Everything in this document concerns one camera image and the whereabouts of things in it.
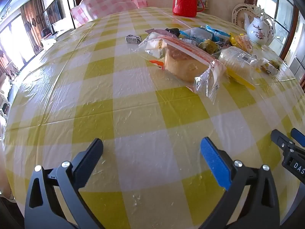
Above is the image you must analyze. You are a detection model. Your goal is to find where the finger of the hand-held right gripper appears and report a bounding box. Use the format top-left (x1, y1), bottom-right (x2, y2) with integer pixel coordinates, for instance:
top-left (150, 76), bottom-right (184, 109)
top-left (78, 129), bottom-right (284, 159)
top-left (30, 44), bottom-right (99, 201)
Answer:
top-left (270, 129), bottom-right (296, 150)
top-left (290, 128), bottom-right (305, 147)

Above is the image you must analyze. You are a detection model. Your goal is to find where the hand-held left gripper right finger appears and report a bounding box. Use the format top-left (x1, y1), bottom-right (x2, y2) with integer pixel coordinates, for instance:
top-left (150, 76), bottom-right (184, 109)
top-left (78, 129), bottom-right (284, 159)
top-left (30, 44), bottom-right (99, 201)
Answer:
top-left (200, 137), bottom-right (280, 229)

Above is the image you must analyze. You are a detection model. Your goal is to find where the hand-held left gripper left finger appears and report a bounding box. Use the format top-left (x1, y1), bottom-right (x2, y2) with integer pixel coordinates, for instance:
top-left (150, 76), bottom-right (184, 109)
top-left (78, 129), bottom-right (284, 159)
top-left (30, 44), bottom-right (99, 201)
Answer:
top-left (25, 138), bottom-right (106, 229)

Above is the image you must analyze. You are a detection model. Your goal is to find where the yellow bread packet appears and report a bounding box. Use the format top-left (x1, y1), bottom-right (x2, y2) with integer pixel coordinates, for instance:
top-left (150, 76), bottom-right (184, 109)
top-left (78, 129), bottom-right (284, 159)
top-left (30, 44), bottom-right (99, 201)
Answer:
top-left (229, 34), bottom-right (253, 53)

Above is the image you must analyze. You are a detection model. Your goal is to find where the small white candy packet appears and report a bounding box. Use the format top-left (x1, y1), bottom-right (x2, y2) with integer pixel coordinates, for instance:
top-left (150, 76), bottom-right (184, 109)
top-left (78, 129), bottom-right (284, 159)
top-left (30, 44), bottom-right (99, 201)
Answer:
top-left (125, 35), bottom-right (143, 44)

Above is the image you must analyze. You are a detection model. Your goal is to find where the blue and white snack packet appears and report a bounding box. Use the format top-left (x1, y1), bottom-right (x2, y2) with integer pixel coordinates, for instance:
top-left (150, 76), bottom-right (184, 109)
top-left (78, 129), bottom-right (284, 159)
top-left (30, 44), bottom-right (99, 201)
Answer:
top-left (206, 25), bottom-right (231, 42)
top-left (180, 27), bottom-right (213, 44)

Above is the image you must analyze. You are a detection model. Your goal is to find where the yellow checked tablecloth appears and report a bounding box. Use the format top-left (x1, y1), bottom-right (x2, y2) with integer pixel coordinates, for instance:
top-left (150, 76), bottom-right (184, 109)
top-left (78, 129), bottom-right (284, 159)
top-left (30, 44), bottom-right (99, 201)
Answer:
top-left (3, 6), bottom-right (305, 229)

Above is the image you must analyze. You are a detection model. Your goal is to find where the grey refrigerator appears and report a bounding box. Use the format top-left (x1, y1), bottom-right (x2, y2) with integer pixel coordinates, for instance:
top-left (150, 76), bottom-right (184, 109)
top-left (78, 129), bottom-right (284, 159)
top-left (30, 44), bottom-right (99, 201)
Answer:
top-left (289, 57), bottom-right (305, 77)

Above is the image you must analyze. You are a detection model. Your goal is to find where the white cracker packet yellow end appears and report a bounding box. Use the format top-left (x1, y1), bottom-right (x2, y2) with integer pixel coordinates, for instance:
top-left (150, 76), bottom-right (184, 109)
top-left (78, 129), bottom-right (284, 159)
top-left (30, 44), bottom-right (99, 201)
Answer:
top-left (218, 46), bottom-right (265, 90)

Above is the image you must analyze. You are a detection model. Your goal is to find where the cream ornate sofa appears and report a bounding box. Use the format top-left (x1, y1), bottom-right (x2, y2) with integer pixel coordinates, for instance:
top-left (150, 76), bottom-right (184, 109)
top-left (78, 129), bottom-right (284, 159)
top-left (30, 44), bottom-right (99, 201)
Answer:
top-left (0, 75), bottom-right (13, 127)

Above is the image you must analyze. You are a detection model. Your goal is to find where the clear cake packet orange stripe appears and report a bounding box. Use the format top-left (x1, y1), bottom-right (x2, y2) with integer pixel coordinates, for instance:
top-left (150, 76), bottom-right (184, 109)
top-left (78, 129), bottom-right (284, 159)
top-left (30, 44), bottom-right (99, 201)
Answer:
top-left (132, 35), bottom-right (227, 99)

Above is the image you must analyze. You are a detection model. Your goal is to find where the white floral teapot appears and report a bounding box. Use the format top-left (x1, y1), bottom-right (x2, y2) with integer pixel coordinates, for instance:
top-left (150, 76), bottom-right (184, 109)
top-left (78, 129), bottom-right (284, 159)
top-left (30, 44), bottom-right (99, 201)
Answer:
top-left (244, 13), bottom-right (276, 46)

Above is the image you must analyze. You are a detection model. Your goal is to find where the round green snack packet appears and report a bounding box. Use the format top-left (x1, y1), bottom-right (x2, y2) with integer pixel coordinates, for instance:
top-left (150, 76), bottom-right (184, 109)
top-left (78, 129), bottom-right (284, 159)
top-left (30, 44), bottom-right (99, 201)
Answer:
top-left (198, 39), bottom-right (221, 54)

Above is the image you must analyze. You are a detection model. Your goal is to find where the white television cabinet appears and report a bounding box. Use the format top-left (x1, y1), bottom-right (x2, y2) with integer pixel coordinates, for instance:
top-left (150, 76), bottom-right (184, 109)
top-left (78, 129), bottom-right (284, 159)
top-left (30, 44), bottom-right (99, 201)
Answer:
top-left (40, 29), bottom-right (72, 47)

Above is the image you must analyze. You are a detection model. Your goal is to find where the glass paned door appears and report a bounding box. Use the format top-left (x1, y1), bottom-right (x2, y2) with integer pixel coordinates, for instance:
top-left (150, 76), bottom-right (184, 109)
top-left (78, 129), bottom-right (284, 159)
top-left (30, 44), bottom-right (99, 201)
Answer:
top-left (257, 0), bottom-right (301, 61)

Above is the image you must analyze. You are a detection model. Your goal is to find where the white ornate chair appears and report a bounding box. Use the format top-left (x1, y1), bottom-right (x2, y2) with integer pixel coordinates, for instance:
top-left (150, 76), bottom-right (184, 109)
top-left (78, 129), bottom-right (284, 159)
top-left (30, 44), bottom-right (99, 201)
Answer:
top-left (231, 3), bottom-right (276, 46)

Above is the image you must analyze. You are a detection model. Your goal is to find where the black snack packet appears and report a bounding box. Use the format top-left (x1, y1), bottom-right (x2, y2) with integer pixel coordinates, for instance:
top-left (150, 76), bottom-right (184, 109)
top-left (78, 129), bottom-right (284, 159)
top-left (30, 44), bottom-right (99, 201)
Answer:
top-left (165, 28), bottom-right (181, 38)

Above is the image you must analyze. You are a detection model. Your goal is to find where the brown patterned curtain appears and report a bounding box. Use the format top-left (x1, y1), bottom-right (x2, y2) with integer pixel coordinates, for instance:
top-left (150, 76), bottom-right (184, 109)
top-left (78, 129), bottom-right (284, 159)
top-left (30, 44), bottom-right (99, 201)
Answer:
top-left (20, 0), bottom-right (46, 56)

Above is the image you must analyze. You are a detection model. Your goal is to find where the television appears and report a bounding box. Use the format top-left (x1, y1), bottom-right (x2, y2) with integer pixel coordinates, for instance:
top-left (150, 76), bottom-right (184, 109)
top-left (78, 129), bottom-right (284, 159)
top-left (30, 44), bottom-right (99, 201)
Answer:
top-left (45, 0), bottom-right (64, 26)

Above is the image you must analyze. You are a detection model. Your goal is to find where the wooden corner shelf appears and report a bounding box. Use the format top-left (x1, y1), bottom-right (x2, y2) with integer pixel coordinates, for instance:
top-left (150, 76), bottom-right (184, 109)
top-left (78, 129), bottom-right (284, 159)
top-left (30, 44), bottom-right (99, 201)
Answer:
top-left (197, 0), bottom-right (210, 11)

